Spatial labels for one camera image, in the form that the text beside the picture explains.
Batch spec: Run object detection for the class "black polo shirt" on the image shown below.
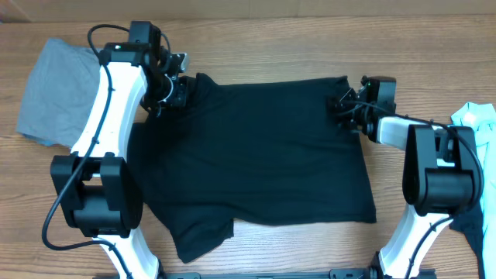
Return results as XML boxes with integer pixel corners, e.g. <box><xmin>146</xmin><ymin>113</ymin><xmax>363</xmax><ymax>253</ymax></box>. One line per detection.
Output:
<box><xmin>127</xmin><ymin>74</ymin><xmax>376</xmax><ymax>263</ymax></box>

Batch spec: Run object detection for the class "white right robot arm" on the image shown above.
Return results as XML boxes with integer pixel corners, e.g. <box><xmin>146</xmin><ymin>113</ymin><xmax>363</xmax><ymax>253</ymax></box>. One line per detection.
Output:
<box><xmin>327</xmin><ymin>76</ymin><xmax>484</xmax><ymax>279</ymax></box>

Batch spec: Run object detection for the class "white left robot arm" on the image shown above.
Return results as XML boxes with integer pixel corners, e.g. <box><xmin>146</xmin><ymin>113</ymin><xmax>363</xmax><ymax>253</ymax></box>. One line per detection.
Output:
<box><xmin>41</xmin><ymin>21</ymin><xmax>189</xmax><ymax>278</ymax></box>

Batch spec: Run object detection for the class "grey folded shirt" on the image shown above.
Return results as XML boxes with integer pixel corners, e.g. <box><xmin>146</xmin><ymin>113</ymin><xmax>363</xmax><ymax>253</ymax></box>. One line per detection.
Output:
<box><xmin>16</xmin><ymin>38</ymin><xmax>100</xmax><ymax>147</ymax></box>

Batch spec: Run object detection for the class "light blue shirt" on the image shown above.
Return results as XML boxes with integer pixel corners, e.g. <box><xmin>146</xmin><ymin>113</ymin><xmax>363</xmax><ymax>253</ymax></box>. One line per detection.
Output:
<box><xmin>451</xmin><ymin>102</ymin><xmax>496</xmax><ymax>279</ymax></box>

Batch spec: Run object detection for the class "dark garment under blue shirt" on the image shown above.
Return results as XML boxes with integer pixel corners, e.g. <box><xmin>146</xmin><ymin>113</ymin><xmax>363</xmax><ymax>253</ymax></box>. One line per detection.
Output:
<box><xmin>449</xmin><ymin>205</ymin><xmax>485</xmax><ymax>279</ymax></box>

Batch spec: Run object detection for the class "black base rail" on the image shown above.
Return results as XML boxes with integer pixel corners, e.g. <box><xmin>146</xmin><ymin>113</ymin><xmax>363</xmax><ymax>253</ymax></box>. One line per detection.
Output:
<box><xmin>92</xmin><ymin>267</ymin><xmax>439</xmax><ymax>279</ymax></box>

